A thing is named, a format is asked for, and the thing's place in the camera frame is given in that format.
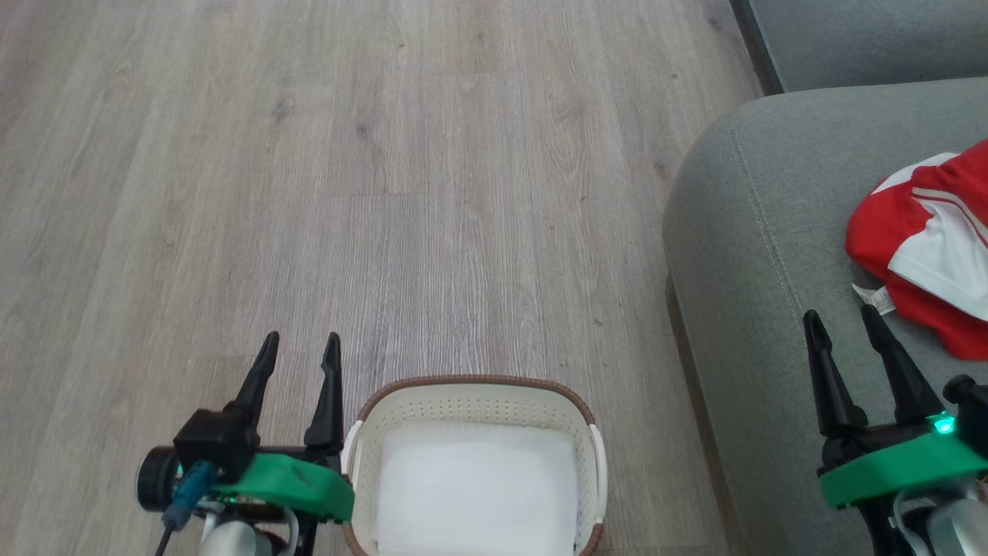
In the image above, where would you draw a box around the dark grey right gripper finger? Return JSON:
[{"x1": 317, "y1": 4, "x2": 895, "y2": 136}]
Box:
[
  {"x1": 803, "y1": 309, "x2": 869, "y2": 441},
  {"x1": 861, "y1": 304, "x2": 946, "y2": 425}
]

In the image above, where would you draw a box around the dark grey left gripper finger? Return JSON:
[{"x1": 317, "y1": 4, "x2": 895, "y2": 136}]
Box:
[
  {"x1": 303, "y1": 332, "x2": 345, "y2": 453},
  {"x1": 224, "y1": 331, "x2": 280, "y2": 433}
]

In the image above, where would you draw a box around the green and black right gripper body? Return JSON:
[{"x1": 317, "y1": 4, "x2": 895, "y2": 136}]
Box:
[{"x1": 818, "y1": 417, "x2": 988, "y2": 510}]

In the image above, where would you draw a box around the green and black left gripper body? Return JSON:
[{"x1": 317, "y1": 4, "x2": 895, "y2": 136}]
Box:
[{"x1": 210, "y1": 442, "x2": 356, "y2": 534}]

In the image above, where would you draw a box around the red and white garment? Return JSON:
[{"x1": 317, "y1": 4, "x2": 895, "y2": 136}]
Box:
[{"x1": 845, "y1": 139, "x2": 988, "y2": 361}]

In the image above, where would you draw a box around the cream plastic laundry basket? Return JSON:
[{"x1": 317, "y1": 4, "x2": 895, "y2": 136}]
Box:
[{"x1": 340, "y1": 375, "x2": 608, "y2": 556}]

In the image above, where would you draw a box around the grey sofa seat cushion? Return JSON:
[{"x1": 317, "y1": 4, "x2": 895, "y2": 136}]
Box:
[{"x1": 729, "y1": 0, "x2": 988, "y2": 95}]

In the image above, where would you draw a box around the grey sofa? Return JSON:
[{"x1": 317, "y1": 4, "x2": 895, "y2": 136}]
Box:
[{"x1": 662, "y1": 77, "x2": 988, "y2": 556}]

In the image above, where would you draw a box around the black cable with blue plug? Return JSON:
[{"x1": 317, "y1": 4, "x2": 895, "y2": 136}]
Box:
[{"x1": 157, "y1": 461, "x2": 218, "y2": 556}]

